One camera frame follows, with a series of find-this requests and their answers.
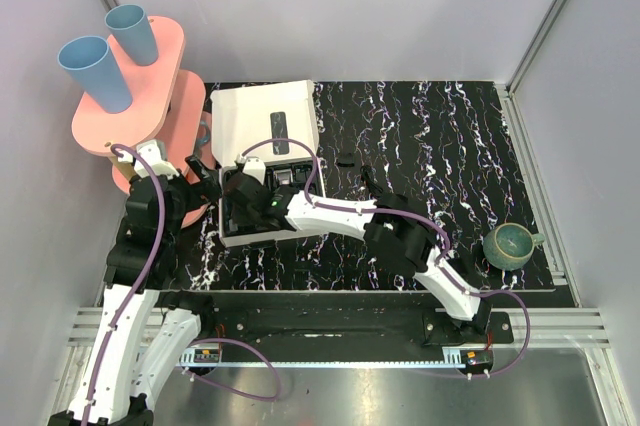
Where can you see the near blue plastic cup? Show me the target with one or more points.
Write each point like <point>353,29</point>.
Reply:
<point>90,61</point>

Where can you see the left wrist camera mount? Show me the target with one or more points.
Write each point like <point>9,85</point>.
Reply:
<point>153,152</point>

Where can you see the far blue plastic cup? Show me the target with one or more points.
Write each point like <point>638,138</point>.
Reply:
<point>131,28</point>

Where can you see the black silver hair clipper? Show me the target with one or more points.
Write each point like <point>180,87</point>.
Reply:
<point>283,179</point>

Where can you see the black comb attachment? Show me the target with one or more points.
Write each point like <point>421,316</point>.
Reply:
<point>461,267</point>

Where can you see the white clipper kit box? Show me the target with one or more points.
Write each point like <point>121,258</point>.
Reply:
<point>274,122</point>

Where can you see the pink tiered wooden shelf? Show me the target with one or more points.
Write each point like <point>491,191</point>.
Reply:
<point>167,103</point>

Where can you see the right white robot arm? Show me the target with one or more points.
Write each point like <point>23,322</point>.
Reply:
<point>400,239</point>

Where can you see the blue mug on shelf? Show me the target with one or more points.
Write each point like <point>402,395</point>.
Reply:
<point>205,137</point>

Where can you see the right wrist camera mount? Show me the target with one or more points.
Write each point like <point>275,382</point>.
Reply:
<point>252,166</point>

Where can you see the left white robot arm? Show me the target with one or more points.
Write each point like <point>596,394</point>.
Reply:
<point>121,383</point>

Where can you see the blue plastic cup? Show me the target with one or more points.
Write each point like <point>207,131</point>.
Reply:
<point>131,28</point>
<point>90,61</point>

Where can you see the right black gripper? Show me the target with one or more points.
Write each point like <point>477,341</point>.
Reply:
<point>240,220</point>

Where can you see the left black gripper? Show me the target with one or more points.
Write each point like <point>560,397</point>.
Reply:
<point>185,186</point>

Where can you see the green ceramic bowl cup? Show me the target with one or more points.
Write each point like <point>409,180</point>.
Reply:
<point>510,246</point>

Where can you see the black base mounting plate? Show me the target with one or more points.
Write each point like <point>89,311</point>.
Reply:
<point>411,316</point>

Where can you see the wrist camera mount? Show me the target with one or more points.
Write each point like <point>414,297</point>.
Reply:
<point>153,152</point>
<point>252,166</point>

